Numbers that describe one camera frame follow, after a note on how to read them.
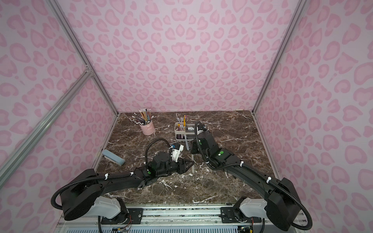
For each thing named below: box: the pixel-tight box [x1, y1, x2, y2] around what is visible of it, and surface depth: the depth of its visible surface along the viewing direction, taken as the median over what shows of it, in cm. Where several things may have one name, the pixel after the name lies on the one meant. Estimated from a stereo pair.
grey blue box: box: [101, 149, 126, 167], surface depth 92 cm
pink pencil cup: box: [138, 119, 155, 136], surface depth 103 cm
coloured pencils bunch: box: [131, 108, 154, 126], surface depth 103 cm
